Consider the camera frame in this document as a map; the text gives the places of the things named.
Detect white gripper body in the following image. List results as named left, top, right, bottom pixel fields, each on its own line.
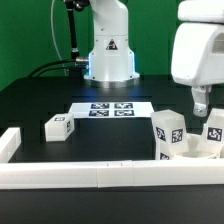
left=171, top=0, right=224, bottom=86

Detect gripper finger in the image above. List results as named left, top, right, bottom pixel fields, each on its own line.
left=191, top=86, right=212, bottom=117

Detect white round stool seat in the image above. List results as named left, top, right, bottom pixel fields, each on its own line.
left=158, top=132, right=224, bottom=161

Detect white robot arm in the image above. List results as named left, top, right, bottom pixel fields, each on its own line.
left=84, top=0, right=224, bottom=117

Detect white U-shaped fence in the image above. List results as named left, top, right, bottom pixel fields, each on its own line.
left=0, top=128, right=224, bottom=189

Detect white marker sheet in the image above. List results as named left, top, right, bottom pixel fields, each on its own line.
left=69, top=102, right=154, bottom=118

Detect white cable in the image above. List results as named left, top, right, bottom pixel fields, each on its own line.
left=50, top=0, right=70, bottom=78

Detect black cables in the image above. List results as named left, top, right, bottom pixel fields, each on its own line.
left=27, top=59, right=89, bottom=79

